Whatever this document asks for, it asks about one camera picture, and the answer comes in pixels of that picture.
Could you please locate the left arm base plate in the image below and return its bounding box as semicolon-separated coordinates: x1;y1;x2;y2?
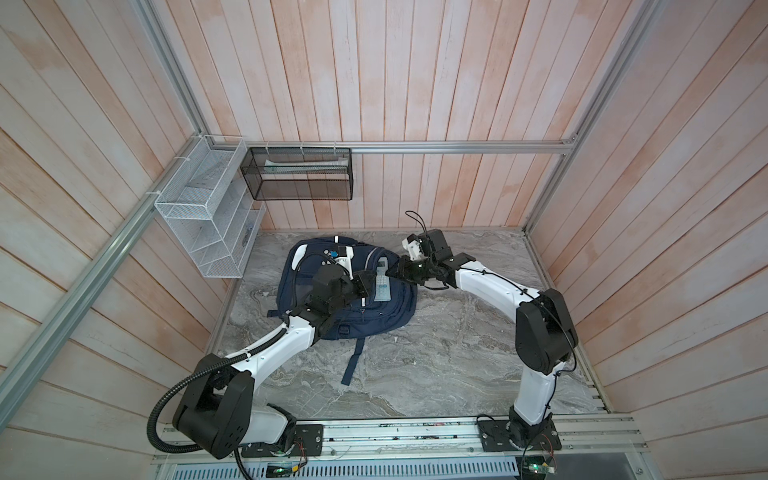
240;423;324;459

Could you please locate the aluminium wall rail frame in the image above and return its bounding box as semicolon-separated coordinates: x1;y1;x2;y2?
1;1;648;429

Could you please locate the aluminium front rail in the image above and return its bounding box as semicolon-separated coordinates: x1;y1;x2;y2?
151;417;652;466

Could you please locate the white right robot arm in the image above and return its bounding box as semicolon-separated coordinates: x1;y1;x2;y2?
387;229;578;448

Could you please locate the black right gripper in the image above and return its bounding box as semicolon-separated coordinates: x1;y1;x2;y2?
384;256;436;285

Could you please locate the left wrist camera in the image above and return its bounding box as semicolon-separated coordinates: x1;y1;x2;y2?
330;245;354;279

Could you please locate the navy blue student backpack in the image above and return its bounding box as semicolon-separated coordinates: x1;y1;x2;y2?
267;236;417;386

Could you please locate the black mesh basket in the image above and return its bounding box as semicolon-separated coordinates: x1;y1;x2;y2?
240;146;354;201

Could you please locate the white wire mesh shelf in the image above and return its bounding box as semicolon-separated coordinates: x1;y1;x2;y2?
155;135;264;279

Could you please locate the light blue calculator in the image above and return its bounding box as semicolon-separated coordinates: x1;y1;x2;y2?
374;256;392;302

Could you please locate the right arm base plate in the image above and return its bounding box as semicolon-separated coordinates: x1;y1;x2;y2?
476;416;562;452

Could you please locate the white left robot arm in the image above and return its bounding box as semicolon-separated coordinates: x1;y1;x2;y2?
146;264;376;459

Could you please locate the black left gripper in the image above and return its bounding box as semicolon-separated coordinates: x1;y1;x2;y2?
329;270;378;313

